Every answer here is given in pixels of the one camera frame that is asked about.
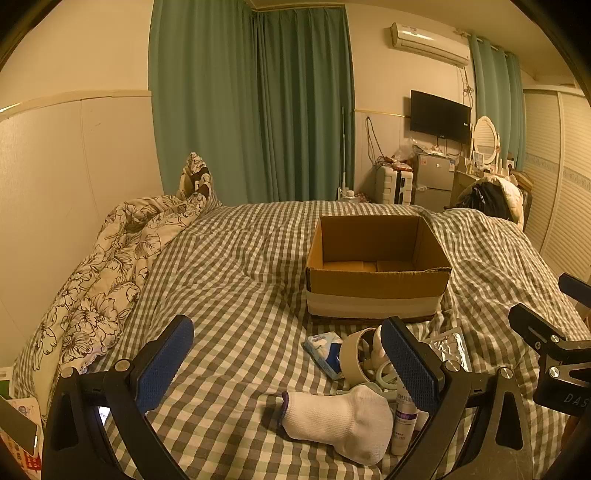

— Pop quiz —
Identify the floral blanket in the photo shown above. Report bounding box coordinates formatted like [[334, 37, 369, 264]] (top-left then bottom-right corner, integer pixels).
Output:
[[28, 152, 223, 376]]

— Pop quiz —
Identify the beige tape roll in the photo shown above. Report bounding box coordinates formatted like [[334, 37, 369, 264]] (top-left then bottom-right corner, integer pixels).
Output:
[[339, 328, 384, 384]]

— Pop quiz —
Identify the white cream tube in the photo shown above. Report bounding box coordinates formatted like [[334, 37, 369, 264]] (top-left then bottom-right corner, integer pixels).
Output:
[[390, 399, 419, 456]]

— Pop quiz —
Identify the white plastic object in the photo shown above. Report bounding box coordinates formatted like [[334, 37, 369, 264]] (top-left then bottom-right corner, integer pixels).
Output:
[[372, 327, 389, 365]]

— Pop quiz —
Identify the black clothes pile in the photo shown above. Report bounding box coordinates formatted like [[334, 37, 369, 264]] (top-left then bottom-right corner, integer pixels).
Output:
[[458, 180, 513, 220]]

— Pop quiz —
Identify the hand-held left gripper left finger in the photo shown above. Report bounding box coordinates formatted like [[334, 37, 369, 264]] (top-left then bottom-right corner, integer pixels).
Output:
[[42, 316, 195, 480]]

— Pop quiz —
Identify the printed book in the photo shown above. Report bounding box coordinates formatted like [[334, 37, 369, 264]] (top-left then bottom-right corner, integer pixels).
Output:
[[0, 364, 45, 480]]

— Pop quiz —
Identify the black wall television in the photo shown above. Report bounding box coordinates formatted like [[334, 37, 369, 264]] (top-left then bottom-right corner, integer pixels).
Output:
[[410, 90, 472, 144]]

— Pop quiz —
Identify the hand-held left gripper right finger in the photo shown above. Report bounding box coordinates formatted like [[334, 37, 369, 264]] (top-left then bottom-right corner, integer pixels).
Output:
[[379, 316, 532, 480]]

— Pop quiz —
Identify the silver foil packet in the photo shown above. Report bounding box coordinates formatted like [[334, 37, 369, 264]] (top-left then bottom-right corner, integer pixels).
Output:
[[425, 329, 472, 372]]

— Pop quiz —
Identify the hanging wall cable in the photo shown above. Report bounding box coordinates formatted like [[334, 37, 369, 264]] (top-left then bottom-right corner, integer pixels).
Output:
[[366, 115, 385, 163]]

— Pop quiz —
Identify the white cloth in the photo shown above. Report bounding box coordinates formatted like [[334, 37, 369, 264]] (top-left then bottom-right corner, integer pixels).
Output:
[[494, 178, 526, 228]]

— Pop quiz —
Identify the white suitcase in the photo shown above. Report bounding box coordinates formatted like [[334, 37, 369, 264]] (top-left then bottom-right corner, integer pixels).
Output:
[[376, 166, 416, 206]]

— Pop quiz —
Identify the white sock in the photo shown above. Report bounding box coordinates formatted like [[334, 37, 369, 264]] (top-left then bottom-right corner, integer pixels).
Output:
[[281, 384, 395, 466]]

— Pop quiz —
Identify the white air conditioner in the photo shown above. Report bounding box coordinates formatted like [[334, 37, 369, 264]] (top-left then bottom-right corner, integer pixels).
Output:
[[390, 21, 471, 66]]

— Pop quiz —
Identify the white oval mirror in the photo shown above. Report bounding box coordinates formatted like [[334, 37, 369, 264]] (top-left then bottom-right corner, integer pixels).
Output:
[[471, 115, 501, 163]]

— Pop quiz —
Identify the smartphone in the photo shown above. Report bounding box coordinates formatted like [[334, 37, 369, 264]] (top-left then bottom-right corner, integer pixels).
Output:
[[0, 394, 40, 456]]

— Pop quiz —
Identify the white plastic ring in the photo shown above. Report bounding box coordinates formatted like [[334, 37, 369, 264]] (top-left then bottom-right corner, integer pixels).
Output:
[[368, 360, 399, 393]]

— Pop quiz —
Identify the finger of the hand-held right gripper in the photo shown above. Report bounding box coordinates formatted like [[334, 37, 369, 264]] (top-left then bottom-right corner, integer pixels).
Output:
[[508, 303, 566, 356], [558, 272, 591, 301]]

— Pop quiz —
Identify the grey small fridge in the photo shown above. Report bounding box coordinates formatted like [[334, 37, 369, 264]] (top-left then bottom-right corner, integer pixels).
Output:
[[414, 152, 456, 213]]

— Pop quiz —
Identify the wide green curtain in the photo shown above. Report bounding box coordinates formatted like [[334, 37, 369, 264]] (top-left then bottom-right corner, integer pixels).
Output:
[[148, 0, 356, 207]]

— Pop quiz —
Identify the blue white tissue packet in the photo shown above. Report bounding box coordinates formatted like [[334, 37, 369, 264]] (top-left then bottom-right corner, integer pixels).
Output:
[[303, 331, 346, 380]]

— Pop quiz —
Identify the white louvred wardrobe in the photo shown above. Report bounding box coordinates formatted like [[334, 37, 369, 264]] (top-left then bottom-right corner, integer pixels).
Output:
[[522, 85, 591, 283]]

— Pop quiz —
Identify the brown cardboard box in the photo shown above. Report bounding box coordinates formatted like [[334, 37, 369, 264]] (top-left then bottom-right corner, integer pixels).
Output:
[[305, 215, 453, 324]]

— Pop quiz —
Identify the narrow green curtain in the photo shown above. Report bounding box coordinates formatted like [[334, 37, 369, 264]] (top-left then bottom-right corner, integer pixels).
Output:
[[467, 34, 527, 174]]

